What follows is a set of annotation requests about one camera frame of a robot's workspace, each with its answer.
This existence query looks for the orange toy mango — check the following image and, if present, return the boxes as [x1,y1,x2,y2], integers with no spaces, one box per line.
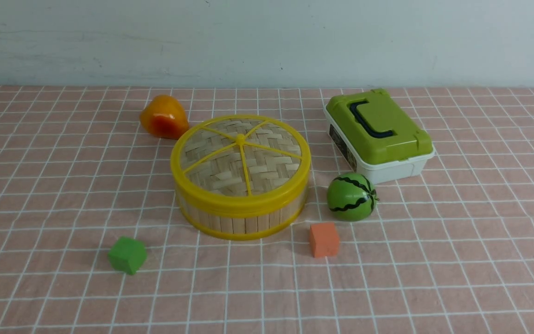
[140,95,190,140]

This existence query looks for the yellow bamboo steamer basket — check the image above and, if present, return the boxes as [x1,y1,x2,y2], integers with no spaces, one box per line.
[175,185,309,241]

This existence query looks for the pink checked tablecloth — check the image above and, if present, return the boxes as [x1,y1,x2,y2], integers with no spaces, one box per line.
[0,85,534,334]

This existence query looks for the orange foam cube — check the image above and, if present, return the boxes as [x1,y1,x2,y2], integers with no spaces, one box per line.
[309,222,340,258]

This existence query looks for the green foam cube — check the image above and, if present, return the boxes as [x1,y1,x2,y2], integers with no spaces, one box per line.
[107,236,147,275]

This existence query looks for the green toy watermelon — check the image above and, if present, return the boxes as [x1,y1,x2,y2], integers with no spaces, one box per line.
[327,173,380,222]

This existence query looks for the yellow bamboo steamer lid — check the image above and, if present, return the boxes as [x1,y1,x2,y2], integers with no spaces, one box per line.
[170,115,311,218]

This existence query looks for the green lidded white box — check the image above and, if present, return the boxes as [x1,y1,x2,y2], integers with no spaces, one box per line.
[324,89,436,184]

